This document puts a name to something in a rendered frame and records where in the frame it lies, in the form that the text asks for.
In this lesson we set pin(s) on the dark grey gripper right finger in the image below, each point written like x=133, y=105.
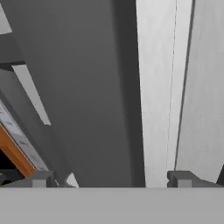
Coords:
x=182, y=178

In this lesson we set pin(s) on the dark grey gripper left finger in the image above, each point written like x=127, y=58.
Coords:
x=40, y=178

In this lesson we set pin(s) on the white cabinet door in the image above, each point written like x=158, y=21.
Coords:
x=204, y=93

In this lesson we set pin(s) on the white tall cabinet panel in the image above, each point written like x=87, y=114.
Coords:
x=157, y=87

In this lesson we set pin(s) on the dark grey fridge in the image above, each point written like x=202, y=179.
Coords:
x=87, y=87

